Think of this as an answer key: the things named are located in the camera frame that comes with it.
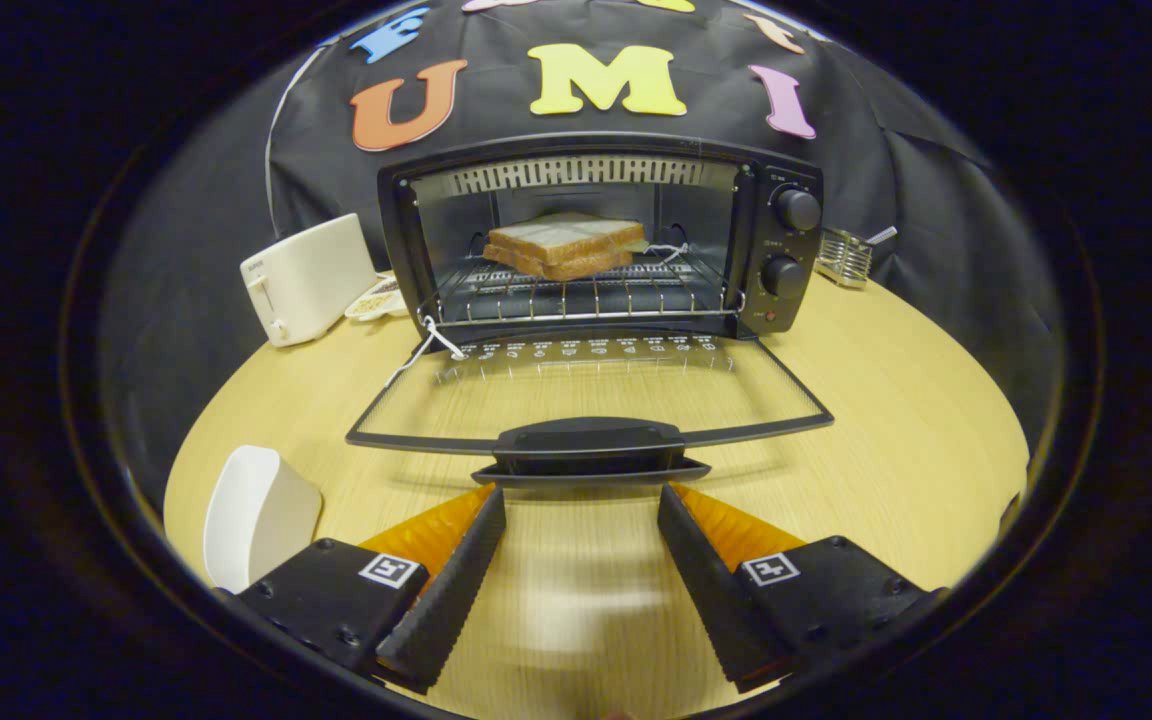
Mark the white string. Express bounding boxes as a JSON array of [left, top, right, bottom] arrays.
[[386, 315, 469, 387]]

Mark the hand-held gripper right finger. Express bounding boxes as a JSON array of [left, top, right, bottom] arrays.
[[658, 483, 947, 694]]

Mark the white dish of grains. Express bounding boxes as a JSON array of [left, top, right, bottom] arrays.
[[344, 272, 409, 323]]

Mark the black backdrop cloth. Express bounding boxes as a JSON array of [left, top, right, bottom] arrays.
[[101, 0, 1067, 481]]

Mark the toast sandwich with lettuce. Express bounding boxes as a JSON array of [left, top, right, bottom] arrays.
[[482, 211, 650, 283]]

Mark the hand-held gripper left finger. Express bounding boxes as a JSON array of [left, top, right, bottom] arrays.
[[231, 485, 507, 696]]

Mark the white toaster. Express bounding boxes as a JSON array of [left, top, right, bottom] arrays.
[[239, 213, 379, 348]]

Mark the black toaster oven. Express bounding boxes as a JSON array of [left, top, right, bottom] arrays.
[[346, 132, 835, 489]]

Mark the white plate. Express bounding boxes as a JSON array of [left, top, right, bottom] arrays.
[[203, 445, 324, 594]]

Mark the metal wire holder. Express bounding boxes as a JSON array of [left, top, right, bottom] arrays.
[[816, 225, 899, 291]]

